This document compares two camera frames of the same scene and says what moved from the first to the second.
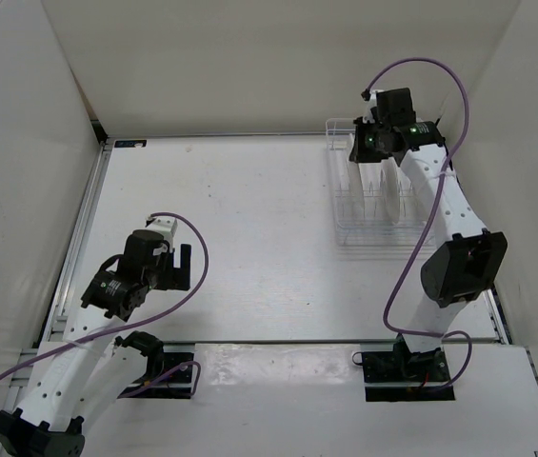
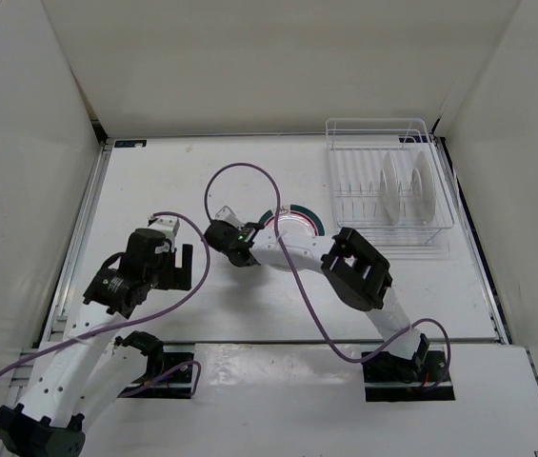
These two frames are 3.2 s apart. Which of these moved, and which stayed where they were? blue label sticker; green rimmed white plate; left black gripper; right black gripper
Moved: right black gripper; green rimmed white plate
Stayed: blue label sticker; left black gripper
